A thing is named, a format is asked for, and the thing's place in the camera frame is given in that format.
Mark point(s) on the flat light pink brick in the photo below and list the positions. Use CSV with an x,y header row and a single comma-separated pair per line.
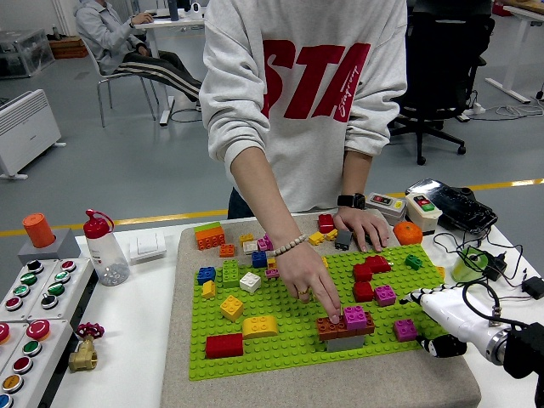
x,y
272,273

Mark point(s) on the clear storage crate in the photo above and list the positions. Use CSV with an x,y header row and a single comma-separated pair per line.
x,y
21,53

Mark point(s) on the white red-green button box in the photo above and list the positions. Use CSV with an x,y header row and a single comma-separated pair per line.
x,y
423,212

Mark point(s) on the small light pink brick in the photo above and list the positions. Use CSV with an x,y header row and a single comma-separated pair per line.
x,y
262,244

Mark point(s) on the small black box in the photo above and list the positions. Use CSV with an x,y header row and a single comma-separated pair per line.
x,y
533,288

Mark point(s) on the clear bottle red cap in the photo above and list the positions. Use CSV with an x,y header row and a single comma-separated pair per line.
x,y
104,255

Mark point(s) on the white chair metal legs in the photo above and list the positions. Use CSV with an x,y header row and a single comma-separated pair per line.
x,y
91,59

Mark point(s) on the green studded baseplate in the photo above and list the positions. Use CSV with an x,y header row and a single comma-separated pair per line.
x,y
276,361

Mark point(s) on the person's left forearm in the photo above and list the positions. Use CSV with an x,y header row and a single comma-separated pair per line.
x,y
357,174

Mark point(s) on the grey long toy brick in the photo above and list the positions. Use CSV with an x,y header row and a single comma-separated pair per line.
x,y
345,343

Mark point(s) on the grey-brown mat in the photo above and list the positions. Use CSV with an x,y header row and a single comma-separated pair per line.
x,y
319,391

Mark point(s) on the person's right hand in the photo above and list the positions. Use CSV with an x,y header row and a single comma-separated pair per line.
x,y
306,276

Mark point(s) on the blue toy brick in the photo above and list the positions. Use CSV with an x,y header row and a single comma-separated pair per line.
x,y
259,259
206,275

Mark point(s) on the black plug adapter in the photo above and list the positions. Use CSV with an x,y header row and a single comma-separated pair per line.
x,y
496,267

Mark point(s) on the white round camera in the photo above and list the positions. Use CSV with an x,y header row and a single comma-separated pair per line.
x,y
195,8

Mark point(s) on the white panel heater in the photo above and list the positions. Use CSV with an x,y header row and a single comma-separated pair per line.
x,y
25,127

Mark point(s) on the small white toy brick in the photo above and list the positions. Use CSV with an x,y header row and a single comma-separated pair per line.
x,y
250,247

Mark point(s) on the lime flat toy brick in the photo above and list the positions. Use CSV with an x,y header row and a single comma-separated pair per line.
x,y
206,227

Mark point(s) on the small yellow toy brick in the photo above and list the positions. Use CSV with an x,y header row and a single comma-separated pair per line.
x,y
272,263
208,290
246,239
331,235
324,262
316,239

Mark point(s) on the large red toy brick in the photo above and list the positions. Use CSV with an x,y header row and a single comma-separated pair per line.
x,y
224,346

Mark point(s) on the person's left hand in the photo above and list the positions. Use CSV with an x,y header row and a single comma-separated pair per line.
x,y
361,223

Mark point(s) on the tall lime toy brick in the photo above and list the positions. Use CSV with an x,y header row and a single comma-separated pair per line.
x,y
230,274

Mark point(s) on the curved yellow toy brick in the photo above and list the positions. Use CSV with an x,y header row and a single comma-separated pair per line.
x,y
259,327

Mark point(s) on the wooden crate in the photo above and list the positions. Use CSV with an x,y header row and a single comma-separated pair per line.
x,y
70,47

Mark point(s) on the orange cylinder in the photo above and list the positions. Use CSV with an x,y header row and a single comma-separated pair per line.
x,y
38,231

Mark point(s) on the tall magenta toy brick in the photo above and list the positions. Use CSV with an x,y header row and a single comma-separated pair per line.
x,y
268,242

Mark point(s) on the tiny yellow toy brick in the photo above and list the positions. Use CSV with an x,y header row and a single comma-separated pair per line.
x,y
440,273

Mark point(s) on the orange fruit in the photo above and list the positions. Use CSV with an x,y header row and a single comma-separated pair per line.
x,y
407,234

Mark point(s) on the person's right forearm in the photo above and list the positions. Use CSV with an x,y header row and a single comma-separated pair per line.
x,y
263,200

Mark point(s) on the white four-button control box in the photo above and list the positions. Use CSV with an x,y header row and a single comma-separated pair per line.
x,y
21,290
55,288

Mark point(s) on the dark blue bottle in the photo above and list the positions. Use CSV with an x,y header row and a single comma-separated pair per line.
x,y
173,10

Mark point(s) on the dark green toy brick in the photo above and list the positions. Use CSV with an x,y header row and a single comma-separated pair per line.
x,y
413,262

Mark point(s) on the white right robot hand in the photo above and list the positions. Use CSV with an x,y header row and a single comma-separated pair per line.
x,y
450,310

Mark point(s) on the black office chair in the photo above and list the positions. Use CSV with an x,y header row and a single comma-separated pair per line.
x,y
442,55

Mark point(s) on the large orange toy brick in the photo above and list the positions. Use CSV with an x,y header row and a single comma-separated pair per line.
x,y
210,240

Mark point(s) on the white emergency-stop button box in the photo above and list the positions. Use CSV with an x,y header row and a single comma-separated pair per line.
x,y
2,333
32,348

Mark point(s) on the green plastic cup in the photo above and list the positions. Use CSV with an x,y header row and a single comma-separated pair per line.
x,y
463,272

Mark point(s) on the seated person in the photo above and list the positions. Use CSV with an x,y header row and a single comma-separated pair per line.
x,y
102,38

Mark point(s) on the curved red toy brick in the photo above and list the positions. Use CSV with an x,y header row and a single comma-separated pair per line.
x,y
378,263

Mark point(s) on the grey two-button switch box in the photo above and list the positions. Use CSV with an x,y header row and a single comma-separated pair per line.
x,y
384,202

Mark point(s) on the brown toy brick slab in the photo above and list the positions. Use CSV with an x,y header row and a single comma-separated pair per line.
x,y
327,329

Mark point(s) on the white desk wooden top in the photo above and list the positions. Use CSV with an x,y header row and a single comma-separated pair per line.
x,y
516,51

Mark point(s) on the small orange toy brick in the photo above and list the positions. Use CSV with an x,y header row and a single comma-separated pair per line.
x,y
227,251

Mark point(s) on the black handheld controller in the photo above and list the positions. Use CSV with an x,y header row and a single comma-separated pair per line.
x,y
455,204

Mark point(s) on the white wall switch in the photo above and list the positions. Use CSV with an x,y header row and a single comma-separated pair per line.
x,y
147,247

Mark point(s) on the tall red toy brick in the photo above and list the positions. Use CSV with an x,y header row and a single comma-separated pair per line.
x,y
326,223

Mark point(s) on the black smartwatch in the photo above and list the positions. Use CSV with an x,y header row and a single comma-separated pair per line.
x,y
356,200

